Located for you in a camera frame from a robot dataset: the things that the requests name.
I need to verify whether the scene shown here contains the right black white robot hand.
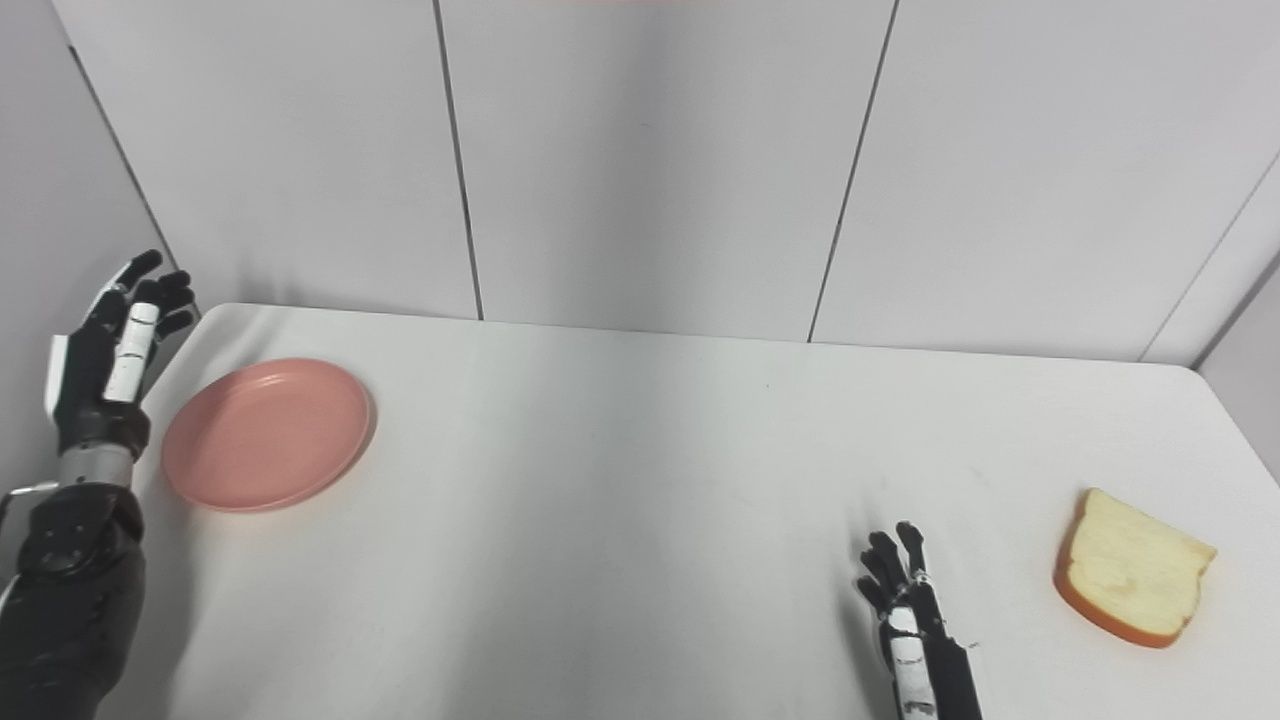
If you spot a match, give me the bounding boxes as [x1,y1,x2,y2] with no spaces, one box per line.
[855,521,987,720]

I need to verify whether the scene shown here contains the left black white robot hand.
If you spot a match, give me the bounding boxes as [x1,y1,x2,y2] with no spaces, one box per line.
[44,249,198,460]

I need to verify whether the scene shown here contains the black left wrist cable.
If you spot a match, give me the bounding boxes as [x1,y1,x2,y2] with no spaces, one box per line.
[0,481,61,531]

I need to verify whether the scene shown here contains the pink round plate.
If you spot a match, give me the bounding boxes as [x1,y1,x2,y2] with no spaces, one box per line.
[161,358,376,514]

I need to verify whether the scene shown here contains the slice of bread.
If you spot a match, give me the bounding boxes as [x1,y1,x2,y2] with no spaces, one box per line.
[1053,487,1218,650]

